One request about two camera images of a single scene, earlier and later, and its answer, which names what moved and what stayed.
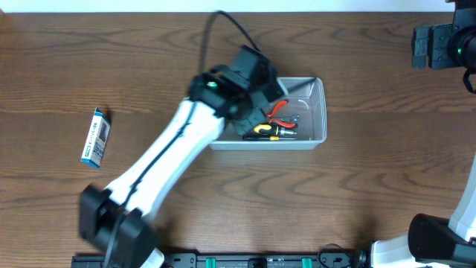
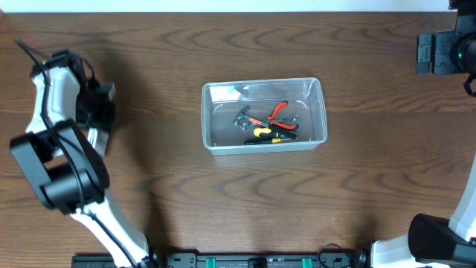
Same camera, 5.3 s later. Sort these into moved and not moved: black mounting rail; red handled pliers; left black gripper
Moved: left black gripper
Not moved: red handled pliers; black mounting rail
